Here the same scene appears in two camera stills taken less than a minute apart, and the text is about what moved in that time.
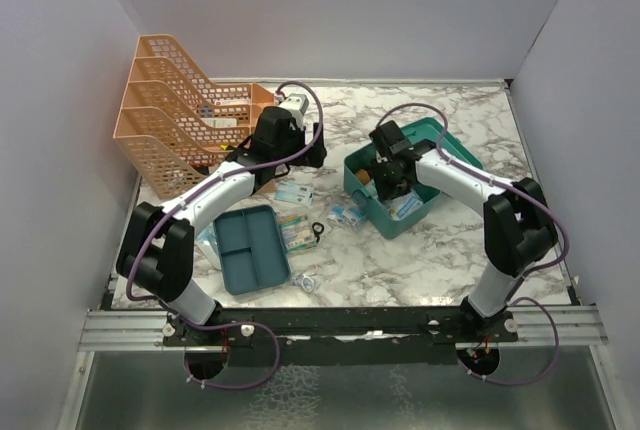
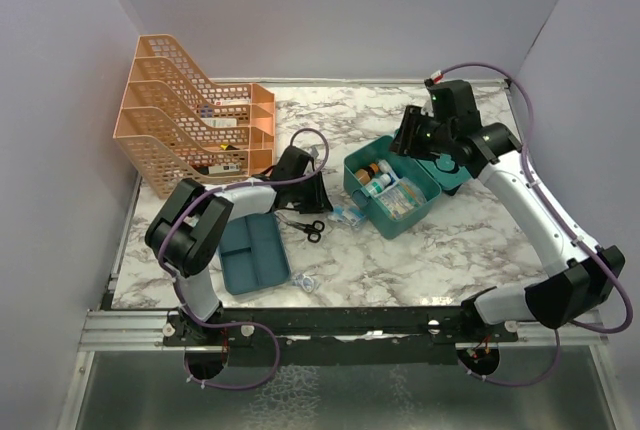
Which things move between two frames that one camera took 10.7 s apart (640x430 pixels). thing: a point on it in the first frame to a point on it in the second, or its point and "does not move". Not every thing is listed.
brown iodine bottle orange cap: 363,175 does not move
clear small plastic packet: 303,281 does not move
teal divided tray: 252,248 does not move
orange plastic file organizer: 174,124 does not move
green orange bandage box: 296,232 to 403,199
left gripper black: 315,158 to 312,207
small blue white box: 347,214 does not move
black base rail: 339,336 does not move
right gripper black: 386,191 to 405,142
